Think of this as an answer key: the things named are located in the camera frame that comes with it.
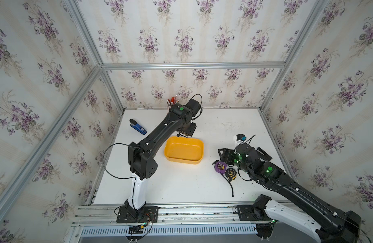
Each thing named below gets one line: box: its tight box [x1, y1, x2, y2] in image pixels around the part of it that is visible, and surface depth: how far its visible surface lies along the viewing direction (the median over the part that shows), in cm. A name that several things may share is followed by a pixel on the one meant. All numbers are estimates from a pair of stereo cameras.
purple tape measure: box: [214, 160, 228, 175], surface depth 88 cm
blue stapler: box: [129, 118, 148, 136], surface depth 109 cm
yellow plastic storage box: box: [164, 136, 205, 165], surface depth 97 cm
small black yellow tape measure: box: [225, 167, 238, 182], surface depth 85 cm
